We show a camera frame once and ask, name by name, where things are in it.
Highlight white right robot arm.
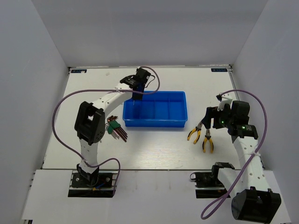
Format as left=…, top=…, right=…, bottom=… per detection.
left=207, top=99, right=281, bottom=224

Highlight yellow black long-nose pliers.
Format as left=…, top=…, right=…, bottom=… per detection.
left=187, top=121, right=203, bottom=144

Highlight blue plastic divided bin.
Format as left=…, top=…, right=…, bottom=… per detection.
left=122, top=91, right=188, bottom=128

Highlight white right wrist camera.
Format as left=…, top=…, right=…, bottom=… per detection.
left=216, top=93, right=233, bottom=111

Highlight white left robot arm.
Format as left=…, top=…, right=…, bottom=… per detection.
left=74, top=68, right=151, bottom=186

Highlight blue label sticker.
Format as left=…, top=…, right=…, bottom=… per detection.
left=211, top=68, right=228, bottom=72
left=71, top=69, right=87, bottom=74

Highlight blue label sticker left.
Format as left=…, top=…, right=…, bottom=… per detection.
left=71, top=69, right=87, bottom=74

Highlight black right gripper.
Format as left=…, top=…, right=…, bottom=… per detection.
left=201, top=104, right=235, bottom=129

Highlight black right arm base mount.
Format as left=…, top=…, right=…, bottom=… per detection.
left=190, top=172, right=227, bottom=199

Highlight yellow black short pliers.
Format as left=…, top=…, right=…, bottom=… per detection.
left=202, top=129, right=214, bottom=154

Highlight blue label sticker right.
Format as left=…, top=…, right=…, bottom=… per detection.
left=211, top=68, right=228, bottom=72

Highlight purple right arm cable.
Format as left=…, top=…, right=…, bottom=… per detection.
left=200, top=89, right=268, bottom=221

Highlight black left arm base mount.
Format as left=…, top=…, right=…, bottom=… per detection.
left=68, top=171, right=119, bottom=198

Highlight green hex key set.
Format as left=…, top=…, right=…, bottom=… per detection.
left=105, top=115, right=128, bottom=142

